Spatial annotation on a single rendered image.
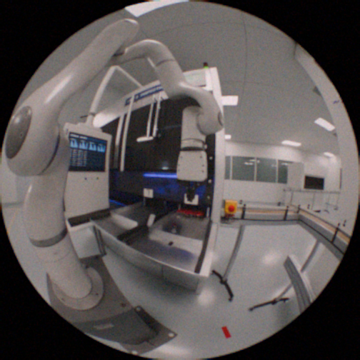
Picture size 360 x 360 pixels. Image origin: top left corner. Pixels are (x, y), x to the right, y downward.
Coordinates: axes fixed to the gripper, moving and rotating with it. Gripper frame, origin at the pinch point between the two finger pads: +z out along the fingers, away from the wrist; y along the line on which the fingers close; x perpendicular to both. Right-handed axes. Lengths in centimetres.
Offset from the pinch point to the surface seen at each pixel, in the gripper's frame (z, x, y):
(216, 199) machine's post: 6.7, -28.1, -8.4
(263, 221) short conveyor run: 22, -39, -46
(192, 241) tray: 20.2, -2.1, -1.8
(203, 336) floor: 110, 20, -29
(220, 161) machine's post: -15.8, -28.1, -9.5
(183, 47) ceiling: -185, -35, 23
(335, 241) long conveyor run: 20, 6, -82
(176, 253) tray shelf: 22.3, 5.0, 2.4
